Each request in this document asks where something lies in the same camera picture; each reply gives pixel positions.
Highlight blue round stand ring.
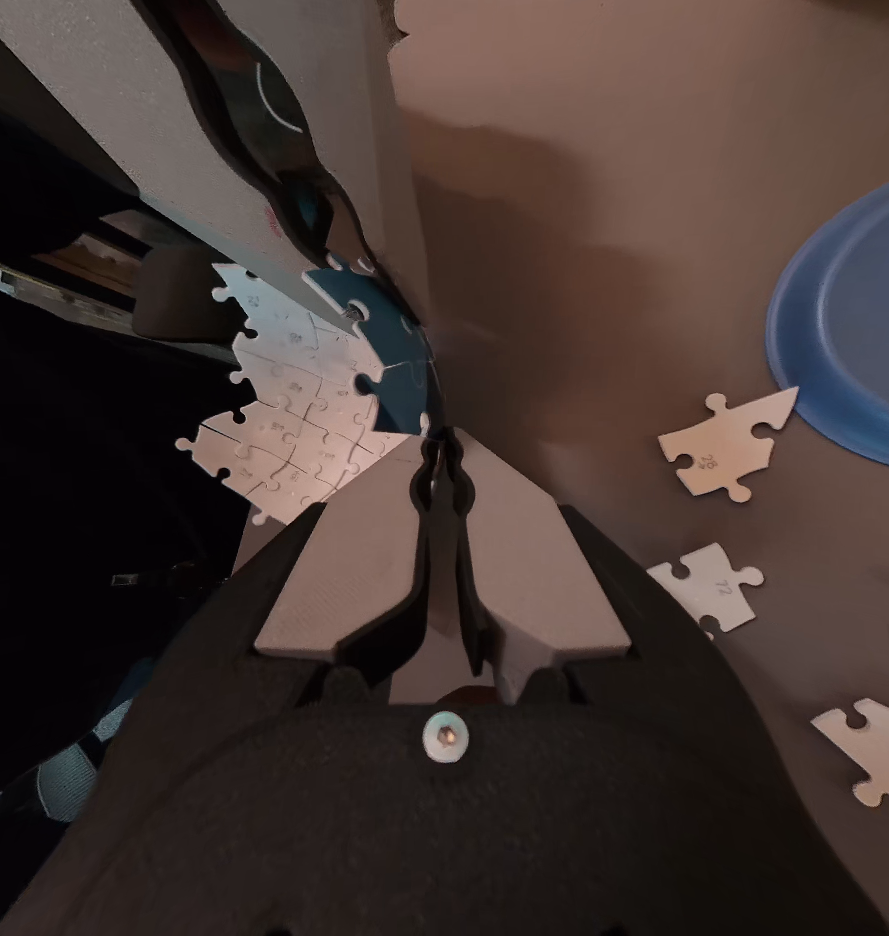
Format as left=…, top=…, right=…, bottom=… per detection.
left=766, top=173, right=889, bottom=471

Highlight partly built puzzle ball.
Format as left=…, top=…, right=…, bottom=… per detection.
left=175, top=0, right=436, bottom=527

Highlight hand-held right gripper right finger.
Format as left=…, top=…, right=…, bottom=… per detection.
left=443, top=430, right=632, bottom=705

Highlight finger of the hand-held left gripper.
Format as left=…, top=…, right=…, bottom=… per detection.
left=221, top=0, right=429, bottom=330
left=0, top=0, right=378, bottom=339

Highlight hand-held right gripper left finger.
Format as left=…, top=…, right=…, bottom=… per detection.
left=254, top=431, right=445, bottom=688

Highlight white puzzle pieces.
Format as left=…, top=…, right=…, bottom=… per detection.
left=645, top=386, right=889, bottom=807

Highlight black chair armrest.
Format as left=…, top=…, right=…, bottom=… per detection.
left=133, top=245, right=249, bottom=345

